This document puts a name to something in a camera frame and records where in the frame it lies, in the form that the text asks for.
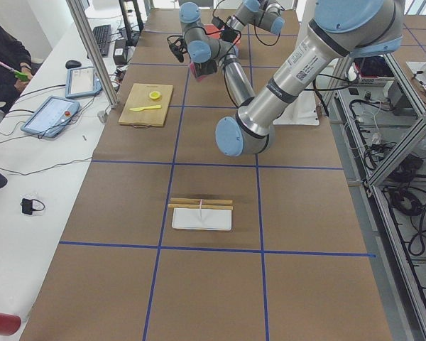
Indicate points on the seated person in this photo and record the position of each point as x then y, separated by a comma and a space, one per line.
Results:
13, 55

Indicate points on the teach pendant far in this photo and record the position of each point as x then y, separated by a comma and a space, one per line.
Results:
82, 82

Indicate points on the teach pendant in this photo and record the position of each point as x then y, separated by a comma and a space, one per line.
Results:
51, 117
82, 82

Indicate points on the black power adapter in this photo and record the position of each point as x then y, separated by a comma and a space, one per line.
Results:
120, 55

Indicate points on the wooden stick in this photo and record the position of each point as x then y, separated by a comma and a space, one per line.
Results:
197, 201
201, 207

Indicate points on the white rectangular tray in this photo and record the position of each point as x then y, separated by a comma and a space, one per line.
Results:
202, 219

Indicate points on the wooden stick front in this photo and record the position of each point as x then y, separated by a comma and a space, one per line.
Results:
201, 207

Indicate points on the red cylinder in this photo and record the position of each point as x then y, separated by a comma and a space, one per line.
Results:
9, 324

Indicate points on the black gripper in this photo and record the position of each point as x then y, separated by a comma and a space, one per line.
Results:
203, 67
230, 35

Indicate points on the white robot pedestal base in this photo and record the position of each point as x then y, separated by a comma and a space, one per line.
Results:
301, 106

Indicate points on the teach pendant near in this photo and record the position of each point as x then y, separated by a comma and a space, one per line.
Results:
51, 117

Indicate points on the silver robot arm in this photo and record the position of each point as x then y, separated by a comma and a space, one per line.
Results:
337, 29
265, 15

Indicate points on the aluminium frame post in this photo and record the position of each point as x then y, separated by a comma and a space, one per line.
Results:
90, 45

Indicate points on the small black clip device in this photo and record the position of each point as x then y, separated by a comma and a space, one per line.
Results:
29, 206

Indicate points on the bamboo cutting board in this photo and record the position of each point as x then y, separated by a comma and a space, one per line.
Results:
138, 97

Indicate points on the black computer mouse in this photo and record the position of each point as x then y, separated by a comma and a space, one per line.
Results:
71, 64

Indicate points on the yellow lemon slice toy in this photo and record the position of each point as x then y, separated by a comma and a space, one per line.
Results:
154, 95

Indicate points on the black keyboard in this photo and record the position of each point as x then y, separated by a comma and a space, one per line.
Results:
102, 37

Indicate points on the wooden stick rear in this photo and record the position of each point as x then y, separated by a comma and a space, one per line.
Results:
197, 201

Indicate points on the yellow plastic knife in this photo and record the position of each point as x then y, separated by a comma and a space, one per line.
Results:
140, 109

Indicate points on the pink plastic bin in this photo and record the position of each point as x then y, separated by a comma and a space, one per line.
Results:
214, 32

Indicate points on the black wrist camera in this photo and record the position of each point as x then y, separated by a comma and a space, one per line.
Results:
177, 46
218, 23

